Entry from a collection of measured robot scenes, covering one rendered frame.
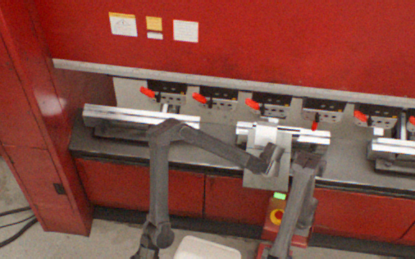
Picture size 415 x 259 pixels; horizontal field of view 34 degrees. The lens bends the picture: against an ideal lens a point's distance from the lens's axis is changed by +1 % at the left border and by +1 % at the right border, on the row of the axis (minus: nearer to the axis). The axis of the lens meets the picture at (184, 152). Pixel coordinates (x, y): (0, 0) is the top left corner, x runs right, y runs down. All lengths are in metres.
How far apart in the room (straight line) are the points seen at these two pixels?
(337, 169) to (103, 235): 1.40
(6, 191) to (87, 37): 1.70
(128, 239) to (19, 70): 1.65
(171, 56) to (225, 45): 0.22
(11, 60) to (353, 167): 1.50
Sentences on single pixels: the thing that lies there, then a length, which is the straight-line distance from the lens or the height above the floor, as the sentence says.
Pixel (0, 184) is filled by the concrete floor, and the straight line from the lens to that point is 3.98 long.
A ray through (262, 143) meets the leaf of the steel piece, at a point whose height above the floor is 1.00.
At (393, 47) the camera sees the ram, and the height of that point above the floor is 1.69.
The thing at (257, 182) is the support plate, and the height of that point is 1.00.
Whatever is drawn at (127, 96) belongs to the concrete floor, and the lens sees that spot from 4.12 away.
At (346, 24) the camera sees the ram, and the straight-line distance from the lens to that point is 2.22.
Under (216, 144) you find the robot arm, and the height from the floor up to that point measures 1.39.
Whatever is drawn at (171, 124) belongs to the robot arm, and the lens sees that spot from 2.27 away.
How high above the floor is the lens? 3.52
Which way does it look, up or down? 64 degrees down
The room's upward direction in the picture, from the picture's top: 1 degrees counter-clockwise
